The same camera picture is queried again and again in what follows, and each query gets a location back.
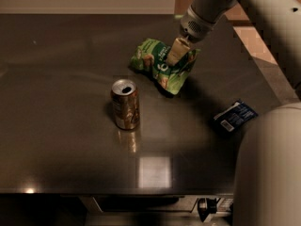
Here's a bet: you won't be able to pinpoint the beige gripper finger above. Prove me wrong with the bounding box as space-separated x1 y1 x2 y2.
166 38 190 66

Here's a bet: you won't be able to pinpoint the green rice chip bag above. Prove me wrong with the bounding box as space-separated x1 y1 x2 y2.
130 39 200 95

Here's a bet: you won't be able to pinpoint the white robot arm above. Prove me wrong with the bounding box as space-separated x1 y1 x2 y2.
180 0 301 226

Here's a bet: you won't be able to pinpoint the blue rxbar blueberry wrapper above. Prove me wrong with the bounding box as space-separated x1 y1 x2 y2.
213 100 258 133

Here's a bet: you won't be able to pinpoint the brown soda can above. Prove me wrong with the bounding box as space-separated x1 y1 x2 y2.
111 79 140 130

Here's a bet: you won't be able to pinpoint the shelf items under table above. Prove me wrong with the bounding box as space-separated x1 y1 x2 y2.
197 198 233 222

